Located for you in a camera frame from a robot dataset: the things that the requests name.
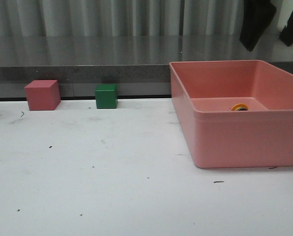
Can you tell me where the pink plastic bin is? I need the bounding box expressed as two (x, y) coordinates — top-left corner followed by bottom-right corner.
(170, 60), (293, 168)

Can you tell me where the pink cube block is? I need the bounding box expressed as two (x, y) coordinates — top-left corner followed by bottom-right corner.
(24, 80), (61, 111)

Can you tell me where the yellow push button switch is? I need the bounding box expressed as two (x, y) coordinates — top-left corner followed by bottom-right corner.
(231, 103), (249, 111)

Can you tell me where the white object on counter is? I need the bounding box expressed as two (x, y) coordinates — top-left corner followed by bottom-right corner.
(277, 0), (293, 33)

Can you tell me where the green cube block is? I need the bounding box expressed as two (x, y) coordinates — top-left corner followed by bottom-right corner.
(95, 84), (117, 109)

